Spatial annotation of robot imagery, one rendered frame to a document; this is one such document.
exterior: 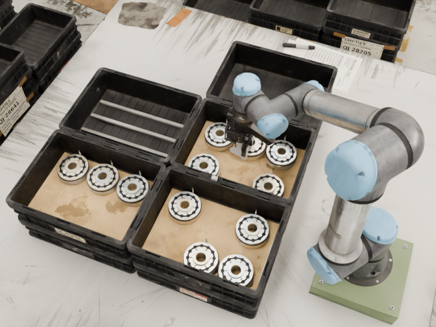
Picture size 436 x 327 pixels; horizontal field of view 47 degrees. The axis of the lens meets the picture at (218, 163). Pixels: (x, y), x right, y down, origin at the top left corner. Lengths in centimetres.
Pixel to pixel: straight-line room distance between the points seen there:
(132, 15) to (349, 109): 138
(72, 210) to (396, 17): 194
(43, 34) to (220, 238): 176
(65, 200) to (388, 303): 104
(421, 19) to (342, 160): 272
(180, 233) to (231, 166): 30
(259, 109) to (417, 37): 230
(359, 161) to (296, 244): 71
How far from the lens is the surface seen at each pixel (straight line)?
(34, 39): 292
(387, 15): 286
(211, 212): 159
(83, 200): 166
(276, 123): 135
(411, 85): 222
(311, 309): 163
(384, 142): 108
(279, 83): 193
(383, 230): 145
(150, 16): 239
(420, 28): 364
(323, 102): 134
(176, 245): 154
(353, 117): 125
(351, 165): 104
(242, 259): 149
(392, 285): 165
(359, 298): 160
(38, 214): 156
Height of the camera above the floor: 223
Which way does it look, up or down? 56 degrees down
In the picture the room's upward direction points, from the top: straight up
